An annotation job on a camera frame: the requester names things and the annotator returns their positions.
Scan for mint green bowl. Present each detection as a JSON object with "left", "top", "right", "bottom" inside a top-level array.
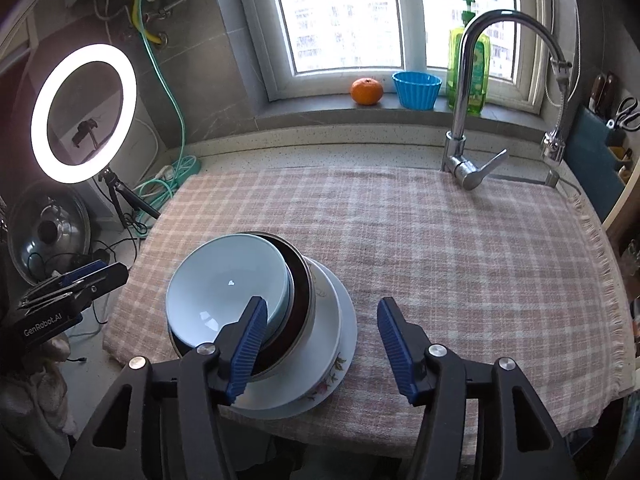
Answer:
[{"left": 165, "top": 232, "right": 293, "bottom": 350}]

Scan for green cable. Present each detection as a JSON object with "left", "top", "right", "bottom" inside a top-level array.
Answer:
[{"left": 137, "top": 0, "right": 201, "bottom": 221}]

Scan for chrome kitchen faucet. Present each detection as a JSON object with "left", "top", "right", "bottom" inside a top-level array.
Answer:
[{"left": 441, "top": 9, "right": 573, "bottom": 191}]

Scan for person's left hand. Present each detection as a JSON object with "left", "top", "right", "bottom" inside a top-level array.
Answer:
[{"left": 20, "top": 332, "right": 73, "bottom": 386}]

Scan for black tripod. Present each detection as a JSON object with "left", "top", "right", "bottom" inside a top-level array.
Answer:
[{"left": 97, "top": 167, "right": 162, "bottom": 233}]

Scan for pink plaid cloth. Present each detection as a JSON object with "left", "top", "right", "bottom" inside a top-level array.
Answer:
[{"left": 102, "top": 166, "right": 636, "bottom": 456}]

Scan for green dish soap bottle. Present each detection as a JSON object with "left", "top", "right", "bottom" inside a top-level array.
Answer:
[{"left": 446, "top": 0, "right": 492, "bottom": 117}]

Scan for orange tangerine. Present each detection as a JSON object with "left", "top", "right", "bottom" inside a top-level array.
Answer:
[{"left": 350, "top": 78, "right": 385, "bottom": 107}]

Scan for black handled scissors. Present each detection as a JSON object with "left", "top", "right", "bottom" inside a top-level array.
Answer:
[{"left": 606, "top": 97, "right": 640, "bottom": 133}]

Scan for plain white plate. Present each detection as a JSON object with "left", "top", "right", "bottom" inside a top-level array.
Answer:
[{"left": 220, "top": 260, "right": 359, "bottom": 421}]

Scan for white ring light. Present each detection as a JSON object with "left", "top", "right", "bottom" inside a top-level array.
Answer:
[{"left": 31, "top": 43, "right": 138, "bottom": 184}]

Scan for person's left forearm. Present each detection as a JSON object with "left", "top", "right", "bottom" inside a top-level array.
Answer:
[{"left": 0, "top": 370, "right": 81, "bottom": 466}]

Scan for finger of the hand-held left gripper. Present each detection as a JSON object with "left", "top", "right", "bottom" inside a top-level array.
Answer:
[
  {"left": 65, "top": 262, "right": 130, "bottom": 311},
  {"left": 52, "top": 260, "right": 108, "bottom": 288}
]

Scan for yellow gas hose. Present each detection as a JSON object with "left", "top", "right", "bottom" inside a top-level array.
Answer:
[{"left": 129, "top": 0, "right": 168, "bottom": 46}]

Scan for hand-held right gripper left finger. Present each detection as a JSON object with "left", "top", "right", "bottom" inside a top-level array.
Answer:
[{"left": 60, "top": 296, "right": 268, "bottom": 480}]

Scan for blue knife holder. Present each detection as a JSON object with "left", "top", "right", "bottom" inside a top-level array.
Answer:
[{"left": 565, "top": 105, "right": 628, "bottom": 211}]

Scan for blue fluted cup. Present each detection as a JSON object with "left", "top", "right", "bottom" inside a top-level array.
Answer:
[{"left": 391, "top": 71, "right": 443, "bottom": 111}]

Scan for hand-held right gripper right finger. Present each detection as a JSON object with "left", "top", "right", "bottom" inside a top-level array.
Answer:
[{"left": 376, "top": 296, "right": 581, "bottom": 480}]

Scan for red steel bowl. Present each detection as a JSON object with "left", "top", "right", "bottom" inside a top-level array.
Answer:
[{"left": 170, "top": 231, "right": 315, "bottom": 378}]

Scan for wooden handled knife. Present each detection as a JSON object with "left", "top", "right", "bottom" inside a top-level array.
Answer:
[
  {"left": 589, "top": 74, "right": 606, "bottom": 111},
  {"left": 602, "top": 72, "right": 618, "bottom": 111}
]

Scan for white patterned bowl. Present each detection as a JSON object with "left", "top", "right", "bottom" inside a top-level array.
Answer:
[{"left": 235, "top": 255, "right": 345, "bottom": 396}]

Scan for teal power strip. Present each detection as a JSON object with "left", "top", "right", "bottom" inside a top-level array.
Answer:
[{"left": 156, "top": 156, "right": 202, "bottom": 186}]

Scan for white window frame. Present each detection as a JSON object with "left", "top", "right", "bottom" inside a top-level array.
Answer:
[{"left": 232, "top": 0, "right": 576, "bottom": 116}]

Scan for floral rimmed white plate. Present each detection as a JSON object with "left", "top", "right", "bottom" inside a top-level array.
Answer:
[{"left": 300, "top": 340, "right": 351, "bottom": 403}]

